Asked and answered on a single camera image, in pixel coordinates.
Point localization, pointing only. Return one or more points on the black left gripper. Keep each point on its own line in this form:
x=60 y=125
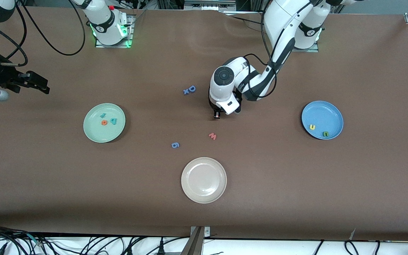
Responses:
x=217 y=114

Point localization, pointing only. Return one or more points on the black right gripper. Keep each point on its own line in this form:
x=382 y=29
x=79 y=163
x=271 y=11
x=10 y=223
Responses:
x=3 y=75

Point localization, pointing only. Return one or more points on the teal foam letter d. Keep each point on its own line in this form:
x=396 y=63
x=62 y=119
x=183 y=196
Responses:
x=111 y=121

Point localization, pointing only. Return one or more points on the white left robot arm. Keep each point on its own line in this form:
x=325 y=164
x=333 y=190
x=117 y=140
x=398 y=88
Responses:
x=282 y=21

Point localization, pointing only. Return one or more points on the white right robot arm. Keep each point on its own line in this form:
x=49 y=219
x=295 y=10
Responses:
x=106 y=24

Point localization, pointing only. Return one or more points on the pink foam letter w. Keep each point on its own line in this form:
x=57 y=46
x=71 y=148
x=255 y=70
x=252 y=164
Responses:
x=212 y=136

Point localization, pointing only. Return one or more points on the blue foam letter D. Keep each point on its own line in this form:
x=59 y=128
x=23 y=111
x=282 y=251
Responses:
x=190 y=89

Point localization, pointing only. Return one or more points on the blue foam letter g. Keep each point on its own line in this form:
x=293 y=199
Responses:
x=173 y=145

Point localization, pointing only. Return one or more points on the beige plate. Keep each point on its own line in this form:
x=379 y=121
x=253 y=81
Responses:
x=204 y=180

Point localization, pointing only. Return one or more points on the mint green plate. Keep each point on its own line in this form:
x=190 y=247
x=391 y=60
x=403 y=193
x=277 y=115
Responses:
x=97 y=132

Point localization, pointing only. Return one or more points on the blue plate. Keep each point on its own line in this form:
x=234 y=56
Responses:
x=326 y=113

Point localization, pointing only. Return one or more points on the brown table mat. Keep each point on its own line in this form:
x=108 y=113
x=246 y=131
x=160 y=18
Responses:
x=296 y=198

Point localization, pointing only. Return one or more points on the grey metal beam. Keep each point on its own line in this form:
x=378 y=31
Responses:
x=193 y=246

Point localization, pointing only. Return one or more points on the small grey tape strip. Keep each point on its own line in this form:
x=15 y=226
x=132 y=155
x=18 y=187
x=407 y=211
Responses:
x=352 y=234

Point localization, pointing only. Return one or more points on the aluminium frame rack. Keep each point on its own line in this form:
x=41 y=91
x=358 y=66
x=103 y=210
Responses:
x=209 y=4

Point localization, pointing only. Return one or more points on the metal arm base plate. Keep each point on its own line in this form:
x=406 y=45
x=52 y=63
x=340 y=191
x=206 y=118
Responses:
x=310 y=50
x=130 y=33

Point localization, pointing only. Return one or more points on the metal clamp bracket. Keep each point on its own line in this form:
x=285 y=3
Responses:
x=207 y=232

